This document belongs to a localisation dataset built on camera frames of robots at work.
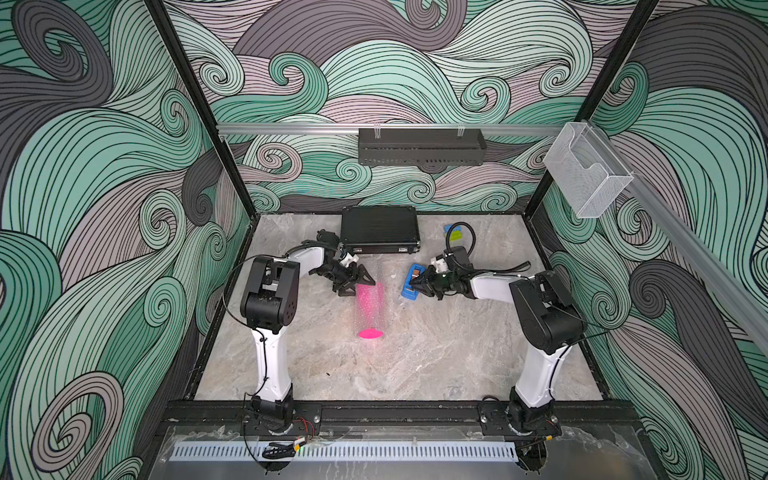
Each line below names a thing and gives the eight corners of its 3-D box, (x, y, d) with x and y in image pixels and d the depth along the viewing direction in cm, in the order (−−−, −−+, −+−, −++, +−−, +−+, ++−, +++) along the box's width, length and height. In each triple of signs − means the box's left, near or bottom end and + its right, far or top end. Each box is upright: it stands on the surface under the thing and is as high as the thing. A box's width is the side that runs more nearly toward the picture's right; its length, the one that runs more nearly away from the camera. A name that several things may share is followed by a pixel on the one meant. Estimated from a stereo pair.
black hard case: (339, 255, 109) (337, 246, 104) (344, 212, 123) (342, 203, 119) (418, 255, 109) (420, 246, 104) (413, 212, 123) (415, 203, 119)
